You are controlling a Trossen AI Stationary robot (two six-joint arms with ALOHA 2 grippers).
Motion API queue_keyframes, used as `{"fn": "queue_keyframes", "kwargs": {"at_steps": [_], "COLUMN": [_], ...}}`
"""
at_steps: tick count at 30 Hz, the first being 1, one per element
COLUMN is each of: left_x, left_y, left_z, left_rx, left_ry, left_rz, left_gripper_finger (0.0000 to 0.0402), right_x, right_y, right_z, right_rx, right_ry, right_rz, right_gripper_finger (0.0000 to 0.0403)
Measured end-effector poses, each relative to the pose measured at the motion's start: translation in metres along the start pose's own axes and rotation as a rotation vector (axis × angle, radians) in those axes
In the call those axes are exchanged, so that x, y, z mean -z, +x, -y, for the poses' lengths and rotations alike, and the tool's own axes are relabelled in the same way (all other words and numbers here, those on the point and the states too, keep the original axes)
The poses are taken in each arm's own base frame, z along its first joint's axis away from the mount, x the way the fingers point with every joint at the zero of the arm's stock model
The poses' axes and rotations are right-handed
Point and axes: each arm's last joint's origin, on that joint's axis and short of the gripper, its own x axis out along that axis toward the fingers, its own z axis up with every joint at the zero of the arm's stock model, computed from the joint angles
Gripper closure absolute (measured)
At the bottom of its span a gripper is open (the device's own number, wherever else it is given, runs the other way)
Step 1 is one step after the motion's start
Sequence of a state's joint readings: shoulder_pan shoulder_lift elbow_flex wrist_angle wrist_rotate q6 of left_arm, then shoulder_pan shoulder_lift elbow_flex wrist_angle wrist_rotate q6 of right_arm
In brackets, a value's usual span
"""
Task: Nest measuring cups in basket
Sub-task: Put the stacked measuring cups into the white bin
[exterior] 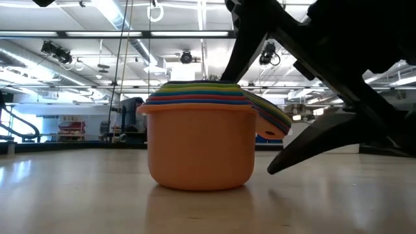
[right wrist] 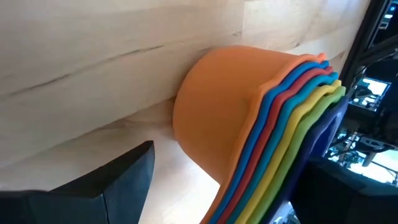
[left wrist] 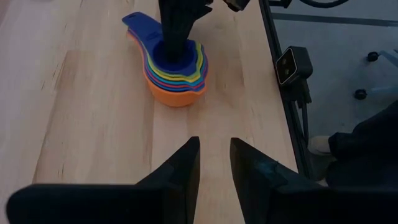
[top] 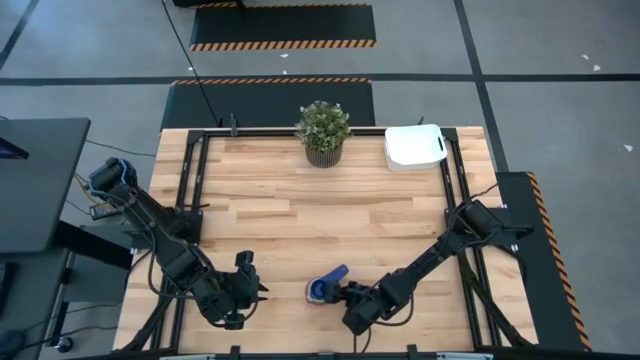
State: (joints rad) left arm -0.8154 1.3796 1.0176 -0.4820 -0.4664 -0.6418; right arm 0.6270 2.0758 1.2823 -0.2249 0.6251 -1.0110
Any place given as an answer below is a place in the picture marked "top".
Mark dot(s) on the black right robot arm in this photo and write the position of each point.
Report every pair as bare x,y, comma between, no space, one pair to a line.
435,250

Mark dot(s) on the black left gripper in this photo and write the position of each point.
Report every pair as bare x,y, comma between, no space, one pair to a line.
220,302

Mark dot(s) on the grey side desk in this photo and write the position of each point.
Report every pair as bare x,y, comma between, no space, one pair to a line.
30,290

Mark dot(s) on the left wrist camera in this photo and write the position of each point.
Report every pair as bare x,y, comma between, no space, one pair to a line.
245,261

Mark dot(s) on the black desk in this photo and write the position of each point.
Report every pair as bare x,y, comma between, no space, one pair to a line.
40,190

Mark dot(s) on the black caster wheel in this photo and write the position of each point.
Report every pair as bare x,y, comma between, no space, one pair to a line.
64,344

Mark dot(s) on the black power adapter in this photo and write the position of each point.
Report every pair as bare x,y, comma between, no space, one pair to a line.
100,212

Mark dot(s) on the potted green plant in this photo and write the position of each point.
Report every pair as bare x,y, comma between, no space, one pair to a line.
322,130

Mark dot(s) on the black mat two striped edges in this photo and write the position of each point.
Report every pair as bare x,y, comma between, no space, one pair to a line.
280,22

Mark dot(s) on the small indigo measuring cup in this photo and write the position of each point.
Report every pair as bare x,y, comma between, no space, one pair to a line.
336,274

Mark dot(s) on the black aluminium table frame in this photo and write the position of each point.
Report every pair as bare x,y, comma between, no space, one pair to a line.
260,133

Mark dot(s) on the black mat one striped edge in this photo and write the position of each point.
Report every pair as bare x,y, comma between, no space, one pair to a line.
260,105

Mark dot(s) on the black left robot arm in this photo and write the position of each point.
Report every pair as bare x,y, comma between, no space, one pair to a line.
150,220

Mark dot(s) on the white plastic basket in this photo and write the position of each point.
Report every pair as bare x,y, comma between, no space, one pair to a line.
412,147

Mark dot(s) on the long narrow striped black mat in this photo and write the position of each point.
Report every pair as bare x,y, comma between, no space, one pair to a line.
545,300

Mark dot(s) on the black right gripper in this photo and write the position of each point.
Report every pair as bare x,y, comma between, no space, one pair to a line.
365,310

